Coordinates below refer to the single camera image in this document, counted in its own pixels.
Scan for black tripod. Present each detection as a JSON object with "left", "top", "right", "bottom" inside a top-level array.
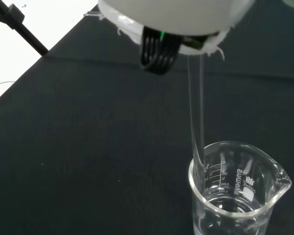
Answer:
[{"left": 0, "top": 3, "right": 50, "bottom": 56}]

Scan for black bench cloth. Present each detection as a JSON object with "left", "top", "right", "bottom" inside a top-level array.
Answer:
[{"left": 0, "top": 0, "right": 294, "bottom": 235}]

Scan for clear glass beaker with water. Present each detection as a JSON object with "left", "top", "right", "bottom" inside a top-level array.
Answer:
[{"left": 188, "top": 141, "right": 293, "bottom": 235}]

